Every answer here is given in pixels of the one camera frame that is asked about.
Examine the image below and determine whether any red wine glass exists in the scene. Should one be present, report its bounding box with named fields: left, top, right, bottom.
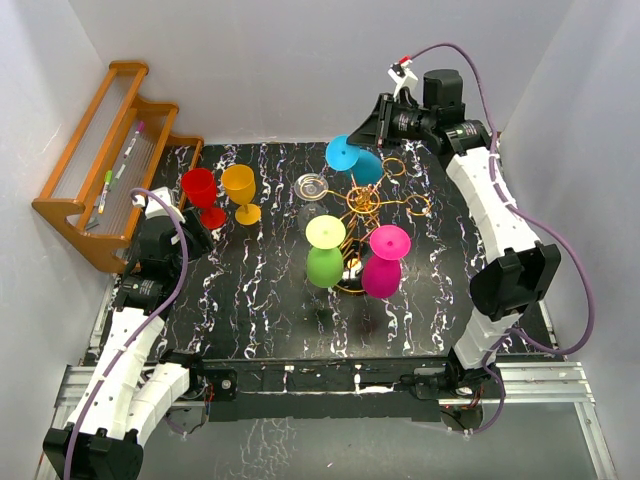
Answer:
left=181, top=168, right=226, bottom=230

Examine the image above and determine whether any gold wire glass rack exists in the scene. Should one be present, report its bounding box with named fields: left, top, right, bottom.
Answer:
left=328, top=157, right=432, bottom=296

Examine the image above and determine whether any blue wine glass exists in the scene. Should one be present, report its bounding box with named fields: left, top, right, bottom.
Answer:
left=325, top=135, right=384, bottom=186

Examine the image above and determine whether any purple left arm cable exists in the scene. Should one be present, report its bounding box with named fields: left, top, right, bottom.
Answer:
left=62, top=187, right=190, bottom=480

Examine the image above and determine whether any wooden tiered shelf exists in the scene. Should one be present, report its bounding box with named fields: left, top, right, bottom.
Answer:
left=32, top=60, right=204, bottom=273

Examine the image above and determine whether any yellow orange wine glass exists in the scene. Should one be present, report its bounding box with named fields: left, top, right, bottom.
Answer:
left=221, top=164, right=261, bottom=225

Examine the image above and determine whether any magenta wine glass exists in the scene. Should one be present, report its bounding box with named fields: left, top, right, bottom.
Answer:
left=361, top=224, right=412, bottom=299

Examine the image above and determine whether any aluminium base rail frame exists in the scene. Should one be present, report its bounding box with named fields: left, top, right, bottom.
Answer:
left=43, top=350, right=616, bottom=479

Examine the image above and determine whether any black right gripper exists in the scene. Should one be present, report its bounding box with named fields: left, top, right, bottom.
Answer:
left=346, top=95, right=434, bottom=151

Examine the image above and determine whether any clear wine glass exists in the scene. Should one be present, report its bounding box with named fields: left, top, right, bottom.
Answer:
left=294, top=173, right=328, bottom=233

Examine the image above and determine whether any purple cap marker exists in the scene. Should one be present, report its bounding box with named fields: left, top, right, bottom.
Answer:
left=123, top=121, right=145, bottom=159

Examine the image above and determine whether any green cap marker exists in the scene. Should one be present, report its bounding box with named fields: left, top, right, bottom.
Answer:
left=98, top=170, right=113, bottom=215

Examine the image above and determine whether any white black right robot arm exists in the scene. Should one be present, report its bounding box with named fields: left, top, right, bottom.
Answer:
left=347, top=62, right=561, bottom=397

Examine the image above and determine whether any green wine glass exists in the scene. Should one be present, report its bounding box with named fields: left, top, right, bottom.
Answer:
left=305, top=215, right=346, bottom=288

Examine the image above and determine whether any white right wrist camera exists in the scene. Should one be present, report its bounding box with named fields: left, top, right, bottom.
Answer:
left=388, top=55, right=418, bottom=100

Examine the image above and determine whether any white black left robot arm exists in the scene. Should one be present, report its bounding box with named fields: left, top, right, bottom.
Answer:
left=43, top=208, right=214, bottom=479

